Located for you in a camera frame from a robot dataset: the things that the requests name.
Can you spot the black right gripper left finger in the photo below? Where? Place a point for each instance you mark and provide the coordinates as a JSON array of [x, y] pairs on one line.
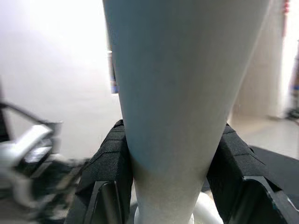
[[109, 158]]

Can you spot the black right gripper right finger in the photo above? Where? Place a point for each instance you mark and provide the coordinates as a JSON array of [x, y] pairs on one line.
[[233, 163]]

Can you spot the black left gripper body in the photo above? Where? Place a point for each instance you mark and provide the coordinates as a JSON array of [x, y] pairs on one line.
[[42, 151]]

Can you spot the white plastic table leg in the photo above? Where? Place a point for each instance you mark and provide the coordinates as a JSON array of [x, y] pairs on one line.
[[175, 93]]

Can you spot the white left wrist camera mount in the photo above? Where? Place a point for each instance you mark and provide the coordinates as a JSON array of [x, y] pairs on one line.
[[11, 184]]

